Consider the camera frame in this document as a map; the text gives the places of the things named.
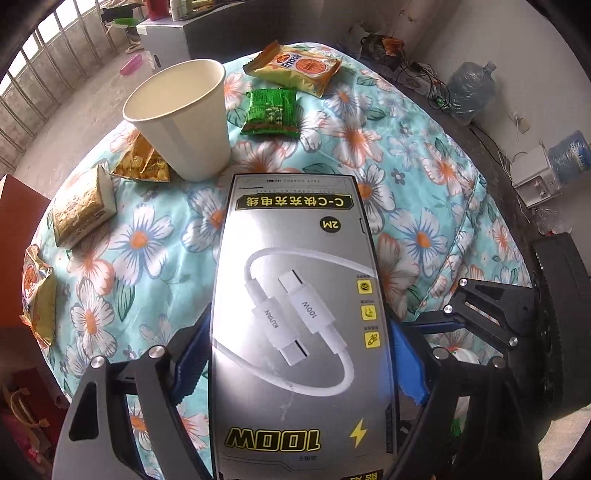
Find crumpled yellow chip packet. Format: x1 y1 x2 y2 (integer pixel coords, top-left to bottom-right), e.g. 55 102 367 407
111 131 172 183

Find grey cabinet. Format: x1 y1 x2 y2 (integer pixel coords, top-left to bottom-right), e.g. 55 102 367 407
139 11 241 65

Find black orange bag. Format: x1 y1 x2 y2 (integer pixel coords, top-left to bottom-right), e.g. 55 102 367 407
360 32 404 58

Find gold snack packet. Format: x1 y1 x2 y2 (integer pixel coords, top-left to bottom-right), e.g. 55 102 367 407
50 165 116 250

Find silver cable box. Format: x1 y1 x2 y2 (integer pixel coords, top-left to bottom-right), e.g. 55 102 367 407
209 173 400 480

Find clear water jug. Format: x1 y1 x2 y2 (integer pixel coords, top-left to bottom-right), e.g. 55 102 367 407
447 61 498 125

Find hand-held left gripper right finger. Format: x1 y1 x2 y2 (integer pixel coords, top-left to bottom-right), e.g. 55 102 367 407
388 318 543 480

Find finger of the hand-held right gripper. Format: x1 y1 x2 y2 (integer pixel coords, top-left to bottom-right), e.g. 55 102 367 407
409 277 536 352

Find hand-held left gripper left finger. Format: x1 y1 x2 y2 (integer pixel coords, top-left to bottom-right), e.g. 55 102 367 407
53 302 215 480

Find metal window railing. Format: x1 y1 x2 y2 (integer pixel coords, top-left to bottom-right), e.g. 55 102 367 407
0 0 139 162

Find orange wooden cabinet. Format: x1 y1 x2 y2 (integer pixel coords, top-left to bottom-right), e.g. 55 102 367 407
0 173 51 224

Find tangled cables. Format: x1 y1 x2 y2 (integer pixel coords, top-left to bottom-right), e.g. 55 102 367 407
402 55 455 109

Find small green snack packet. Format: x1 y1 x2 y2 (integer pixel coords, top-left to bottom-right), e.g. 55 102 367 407
240 88 301 139

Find yellow orange snack packet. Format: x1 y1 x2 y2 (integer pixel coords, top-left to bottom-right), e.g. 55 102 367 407
243 41 343 97

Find red gift bag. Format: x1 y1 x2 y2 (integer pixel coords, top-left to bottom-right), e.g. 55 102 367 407
0 369 70 467

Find white electric box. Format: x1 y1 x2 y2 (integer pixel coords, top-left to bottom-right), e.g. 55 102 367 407
512 145 561 208

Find blue water jug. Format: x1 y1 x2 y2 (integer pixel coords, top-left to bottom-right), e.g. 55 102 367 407
547 130 591 185

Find white paper cup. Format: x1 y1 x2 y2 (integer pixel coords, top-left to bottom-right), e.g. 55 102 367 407
122 59 232 182

